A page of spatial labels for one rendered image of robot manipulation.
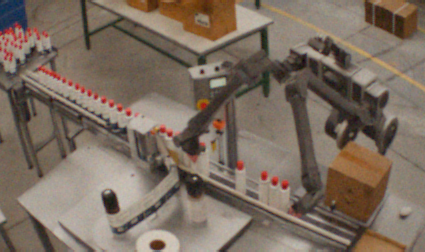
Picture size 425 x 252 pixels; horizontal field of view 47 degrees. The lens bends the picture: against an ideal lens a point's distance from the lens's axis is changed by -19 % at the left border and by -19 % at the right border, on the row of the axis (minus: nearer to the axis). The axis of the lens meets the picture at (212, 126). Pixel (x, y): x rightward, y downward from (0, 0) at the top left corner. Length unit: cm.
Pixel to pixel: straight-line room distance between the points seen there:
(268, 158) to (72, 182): 113
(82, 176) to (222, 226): 91
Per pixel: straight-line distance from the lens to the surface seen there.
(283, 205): 275
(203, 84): 270
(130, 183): 304
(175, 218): 282
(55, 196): 315
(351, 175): 268
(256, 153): 322
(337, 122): 285
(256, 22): 466
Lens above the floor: 292
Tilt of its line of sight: 38 degrees down
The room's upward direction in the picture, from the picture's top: 4 degrees counter-clockwise
